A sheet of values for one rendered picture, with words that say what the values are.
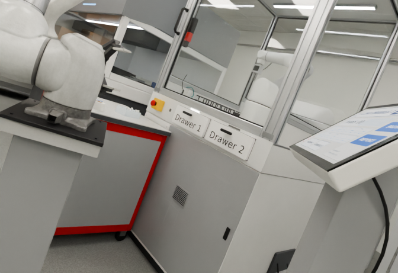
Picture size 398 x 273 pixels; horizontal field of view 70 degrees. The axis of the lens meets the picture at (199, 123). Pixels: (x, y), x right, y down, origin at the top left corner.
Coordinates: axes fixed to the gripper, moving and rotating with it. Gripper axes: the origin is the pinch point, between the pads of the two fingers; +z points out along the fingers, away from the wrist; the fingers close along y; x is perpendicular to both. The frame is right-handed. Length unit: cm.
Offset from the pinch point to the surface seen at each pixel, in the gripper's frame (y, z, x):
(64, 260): 98, -36, -22
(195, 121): 14, -14, -66
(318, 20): -46, 37, -65
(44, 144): 28.2, -0.2, 18.6
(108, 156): 44, -39, -34
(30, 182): 40.5, -1.3, 19.4
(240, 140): 15, 19, -62
